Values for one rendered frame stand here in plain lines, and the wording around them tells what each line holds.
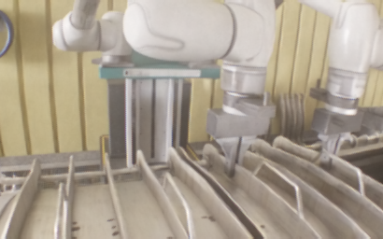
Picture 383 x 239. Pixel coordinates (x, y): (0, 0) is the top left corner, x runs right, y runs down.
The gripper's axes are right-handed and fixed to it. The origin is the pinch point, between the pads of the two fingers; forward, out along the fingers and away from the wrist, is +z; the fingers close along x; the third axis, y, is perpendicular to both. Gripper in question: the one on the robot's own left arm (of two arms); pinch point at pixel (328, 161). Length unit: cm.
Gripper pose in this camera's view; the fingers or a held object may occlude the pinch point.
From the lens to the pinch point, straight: 73.1
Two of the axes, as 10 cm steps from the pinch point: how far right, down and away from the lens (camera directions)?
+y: 3.6, 3.1, -8.8
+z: -0.6, 9.5, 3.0
